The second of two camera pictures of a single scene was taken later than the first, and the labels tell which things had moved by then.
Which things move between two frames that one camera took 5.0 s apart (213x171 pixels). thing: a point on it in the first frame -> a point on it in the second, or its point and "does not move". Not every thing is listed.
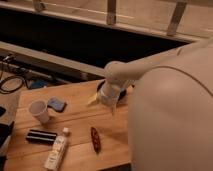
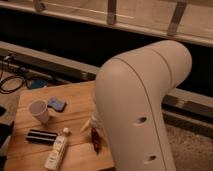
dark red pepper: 96,141 does not move
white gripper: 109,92 -> 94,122
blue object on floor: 38,83 does not move
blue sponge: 56,104 does not move
